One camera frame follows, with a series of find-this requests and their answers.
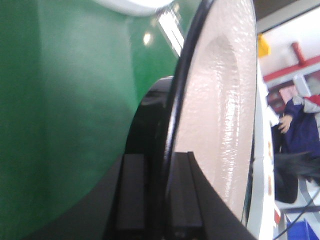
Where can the person in blue jacket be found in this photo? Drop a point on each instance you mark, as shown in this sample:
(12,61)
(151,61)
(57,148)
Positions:
(296,146)

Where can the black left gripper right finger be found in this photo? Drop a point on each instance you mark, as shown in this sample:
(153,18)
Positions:
(184,209)

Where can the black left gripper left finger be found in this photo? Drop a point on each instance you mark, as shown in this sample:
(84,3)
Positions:
(131,200)

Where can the cream plate with black rim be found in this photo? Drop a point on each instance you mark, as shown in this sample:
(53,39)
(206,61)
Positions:
(218,110)

